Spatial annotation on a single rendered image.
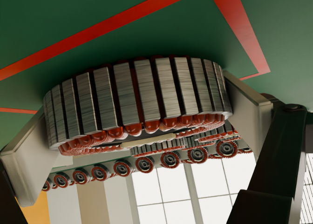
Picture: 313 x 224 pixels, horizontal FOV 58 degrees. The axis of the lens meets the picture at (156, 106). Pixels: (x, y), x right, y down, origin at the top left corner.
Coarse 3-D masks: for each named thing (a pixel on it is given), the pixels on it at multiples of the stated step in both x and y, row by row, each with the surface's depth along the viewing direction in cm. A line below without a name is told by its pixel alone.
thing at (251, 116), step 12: (228, 72) 18; (228, 84) 17; (240, 84) 16; (240, 96) 15; (252, 96) 14; (240, 108) 15; (252, 108) 13; (264, 108) 13; (228, 120) 18; (240, 120) 16; (252, 120) 14; (264, 120) 13; (240, 132) 16; (252, 132) 14; (264, 132) 13; (252, 144) 14
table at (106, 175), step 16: (224, 144) 140; (80, 160) 164; (96, 160) 159; (112, 160) 168; (144, 160) 159; (160, 160) 154; (176, 160) 150; (192, 160) 146; (64, 176) 180; (80, 176) 180; (96, 176) 172; (112, 176) 205
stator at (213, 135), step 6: (222, 126) 35; (228, 126) 35; (204, 132) 37; (210, 132) 36; (216, 132) 36; (222, 132) 35; (228, 132) 35; (234, 132) 35; (198, 138) 38; (204, 138) 38; (210, 138) 37; (216, 138) 43; (222, 138) 44
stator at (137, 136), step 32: (128, 64) 13; (160, 64) 13; (192, 64) 14; (64, 96) 14; (96, 96) 13; (128, 96) 12; (160, 96) 13; (192, 96) 13; (224, 96) 15; (64, 128) 14; (96, 128) 13; (128, 128) 13; (160, 128) 14; (192, 128) 19
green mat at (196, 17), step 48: (0, 0) 8; (48, 0) 8; (96, 0) 9; (144, 0) 9; (192, 0) 10; (288, 0) 11; (0, 48) 10; (96, 48) 12; (144, 48) 13; (192, 48) 14; (240, 48) 16; (288, 48) 17; (0, 96) 16; (288, 96) 39; (0, 144) 32
